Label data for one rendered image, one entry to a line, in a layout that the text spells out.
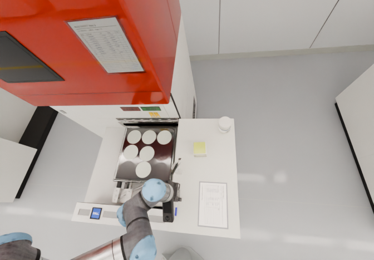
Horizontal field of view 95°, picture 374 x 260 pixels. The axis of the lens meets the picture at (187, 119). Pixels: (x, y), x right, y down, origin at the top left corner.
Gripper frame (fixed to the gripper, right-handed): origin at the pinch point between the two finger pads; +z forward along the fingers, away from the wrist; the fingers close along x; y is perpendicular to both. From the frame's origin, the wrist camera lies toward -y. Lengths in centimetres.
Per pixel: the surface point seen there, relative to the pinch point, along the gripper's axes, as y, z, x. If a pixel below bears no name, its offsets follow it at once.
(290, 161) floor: 47, 102, -93
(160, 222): -10.8, 2.1, 7.8
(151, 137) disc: 37.8, 6.5, 22.8
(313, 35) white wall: 198, 72, -138
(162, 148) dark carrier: 29.9, 7.1, 14.3
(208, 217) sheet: -6.7, 2.5, -16.8
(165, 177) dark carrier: 12.3, 7.6, 10.3
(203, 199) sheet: 1.4, 2.2, -13.8
